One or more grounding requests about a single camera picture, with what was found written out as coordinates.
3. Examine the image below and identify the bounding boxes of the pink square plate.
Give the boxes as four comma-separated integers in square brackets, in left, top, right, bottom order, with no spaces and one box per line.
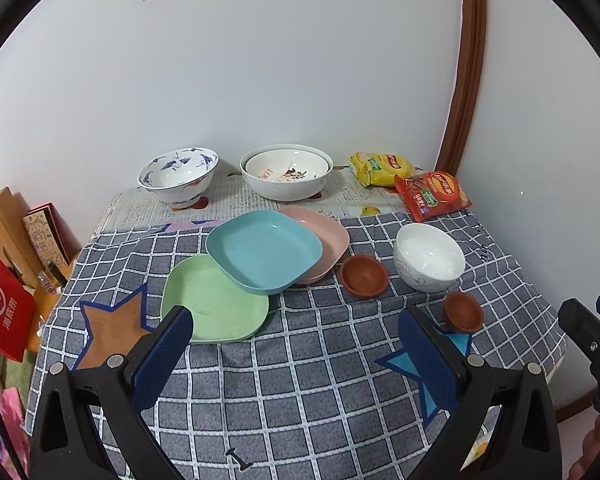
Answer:
[280,206,350,285]

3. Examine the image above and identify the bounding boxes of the teal square plate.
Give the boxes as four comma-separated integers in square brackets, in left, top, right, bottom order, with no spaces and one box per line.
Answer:
[206,210,323,296]

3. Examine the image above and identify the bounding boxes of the right human hand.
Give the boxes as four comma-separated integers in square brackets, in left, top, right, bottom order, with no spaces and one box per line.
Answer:
[568,415,600,480]

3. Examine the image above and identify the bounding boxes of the brown small cup front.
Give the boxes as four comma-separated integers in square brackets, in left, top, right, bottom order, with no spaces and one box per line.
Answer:
[443,292,484,334]

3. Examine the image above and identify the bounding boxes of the brown small cup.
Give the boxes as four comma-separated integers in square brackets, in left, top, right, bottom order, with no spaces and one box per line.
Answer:
[443,292,484,334]
[339,255,389,299]

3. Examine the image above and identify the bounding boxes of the red paper bag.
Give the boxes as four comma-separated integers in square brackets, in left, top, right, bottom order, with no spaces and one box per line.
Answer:
[0,259,34,362]

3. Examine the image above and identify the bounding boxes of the wooden side table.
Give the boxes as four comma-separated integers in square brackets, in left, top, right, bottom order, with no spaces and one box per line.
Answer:
[23,268,62,353]

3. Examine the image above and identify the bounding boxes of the white floral small bowl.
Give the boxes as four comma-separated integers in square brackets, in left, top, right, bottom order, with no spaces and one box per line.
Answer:
[393,223,466,294]

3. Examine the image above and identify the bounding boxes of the grey checked tablecloth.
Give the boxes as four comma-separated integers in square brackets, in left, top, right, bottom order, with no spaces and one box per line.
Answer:
[23,208,567,480]

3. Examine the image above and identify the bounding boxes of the patterned red box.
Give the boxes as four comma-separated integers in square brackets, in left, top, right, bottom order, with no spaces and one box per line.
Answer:
[22,203,80,266]

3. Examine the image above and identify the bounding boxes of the green square plate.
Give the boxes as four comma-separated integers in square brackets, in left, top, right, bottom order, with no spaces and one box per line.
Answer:
[161,255,268,344]

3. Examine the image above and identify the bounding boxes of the red chips bag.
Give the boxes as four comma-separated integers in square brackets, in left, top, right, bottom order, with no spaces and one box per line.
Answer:
[394,171,472,223]

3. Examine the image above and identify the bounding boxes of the newspaper sheet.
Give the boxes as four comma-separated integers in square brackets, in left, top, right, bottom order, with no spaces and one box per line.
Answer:
[94,167,405,235]

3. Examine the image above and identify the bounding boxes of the yellow chips bag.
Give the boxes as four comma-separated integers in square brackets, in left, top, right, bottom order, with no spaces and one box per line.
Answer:
[349,153,415,188]

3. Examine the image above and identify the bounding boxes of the blue patterned white bowl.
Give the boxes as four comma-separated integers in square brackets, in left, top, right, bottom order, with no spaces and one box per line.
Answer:
[137,146,220,210]

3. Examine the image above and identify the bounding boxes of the large white outer bowl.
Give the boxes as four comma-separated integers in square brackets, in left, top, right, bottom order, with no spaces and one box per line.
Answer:
[240,144,334,203]

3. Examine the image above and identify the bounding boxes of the brown wooden door frame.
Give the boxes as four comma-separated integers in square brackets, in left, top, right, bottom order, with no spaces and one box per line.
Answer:
[436,0,488,174]

